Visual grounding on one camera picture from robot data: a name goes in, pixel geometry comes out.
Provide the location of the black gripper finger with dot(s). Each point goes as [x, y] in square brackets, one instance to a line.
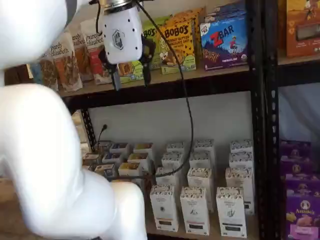
[115, 75]
[147, 72]

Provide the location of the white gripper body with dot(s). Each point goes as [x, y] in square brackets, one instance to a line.
[122, 37]

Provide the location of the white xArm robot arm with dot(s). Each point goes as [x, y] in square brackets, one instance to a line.
[50, 150]

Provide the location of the green Bobo's box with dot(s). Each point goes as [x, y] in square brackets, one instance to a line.
[130, 72]

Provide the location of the wooden shelf board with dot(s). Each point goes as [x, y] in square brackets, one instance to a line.
[170, 77]
[297, 58]

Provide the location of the yellow Bobo's box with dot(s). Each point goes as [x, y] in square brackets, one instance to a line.
[177, 47]
[198, 20]

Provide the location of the small box yellow top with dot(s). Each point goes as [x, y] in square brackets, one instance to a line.
[129, 168]
[138, 158]
[143, 147]

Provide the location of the white floral box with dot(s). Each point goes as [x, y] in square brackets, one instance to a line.
[175, 147]
[241, 158]
[167, 176]
[204, 145]
[172, 160]
[202, 158]
[241, 178]
[201, 177]
[241, 146]

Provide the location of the blue ZBar box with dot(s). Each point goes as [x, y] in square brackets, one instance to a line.
[225, 10]
[222, 45]

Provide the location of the black metal shelf rack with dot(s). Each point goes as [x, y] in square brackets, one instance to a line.
[272, 125]
[257, 125]

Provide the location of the white box orange strip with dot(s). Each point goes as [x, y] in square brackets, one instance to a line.
[163, 207]

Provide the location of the white box pink strip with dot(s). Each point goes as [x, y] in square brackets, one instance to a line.
[195, 212]

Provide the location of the orange snack box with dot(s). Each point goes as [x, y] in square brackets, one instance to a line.
[302, 25]

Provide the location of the white box green strip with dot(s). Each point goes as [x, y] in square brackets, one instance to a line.
[231, 215]

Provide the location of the purple Annie's box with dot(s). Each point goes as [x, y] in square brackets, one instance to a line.
[295, 148]
[297, 166]
[303, 220]

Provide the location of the granola bag red label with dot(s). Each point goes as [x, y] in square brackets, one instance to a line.
[96, 57]

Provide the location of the granola bag tan label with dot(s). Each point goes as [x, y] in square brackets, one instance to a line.
[81, 57]

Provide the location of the granola bag orange label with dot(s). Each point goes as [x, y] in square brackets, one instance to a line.
[66, 70]

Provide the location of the black power plug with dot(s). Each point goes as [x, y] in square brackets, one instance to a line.
[104, 128]

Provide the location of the granola bag brown label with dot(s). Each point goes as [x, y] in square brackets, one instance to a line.
[48, 72]

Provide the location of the blue snack bag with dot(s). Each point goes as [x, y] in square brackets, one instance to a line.
[36, 73]

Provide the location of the brown cardboard tray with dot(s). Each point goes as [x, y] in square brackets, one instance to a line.
[165, 235]

